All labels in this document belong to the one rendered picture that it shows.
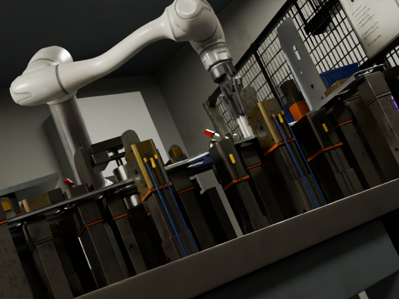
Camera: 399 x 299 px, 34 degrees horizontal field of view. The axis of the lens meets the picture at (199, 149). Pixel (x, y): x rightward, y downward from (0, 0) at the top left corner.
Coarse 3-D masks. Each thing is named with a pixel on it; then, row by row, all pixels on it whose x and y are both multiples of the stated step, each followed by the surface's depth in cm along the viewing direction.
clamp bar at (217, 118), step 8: (208, 104) 207; (216, 104) 206; (208, 112) 205; (216, 112) 206; (216, 120) 203; (224, 120) 204; (216, 128) 204; (224, 128) 204; (224, 136) 201; (232, 136) 202
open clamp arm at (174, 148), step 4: (172, 148) 197; (176, 148) 196; (180, 148) 197; (168, 152) 198; (172, 152) 196; (176, 152) 195; (180, 152) 196; (172, 156) 196; (176, 156) 195; (180, 156) 196; (184, 156) 196; (176, 160) 195; (180, 160) 195; (192, 176) 193; (192, 180) 194
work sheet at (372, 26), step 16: (352, 0) 214; (368, 0) 208; (384, 0) 202; (352, 16) 217; (368, 16) 210; (384, 16) 204; (368, 32) 212; (384, 32) 206; (368, 48) 214; (384, 48) 208
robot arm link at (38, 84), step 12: (36, 60) 209; (48, 60) 209; (24, 72) 206; (36, 72) 202; (48, 72) 200; (12, 84) 204; (24, 84) 201; (36, 84) 200; (48, 84) 200; (12, 96) 204; (24, 96) 202; (36, 96) 202; (48, 96) 202; (60, 96) 203
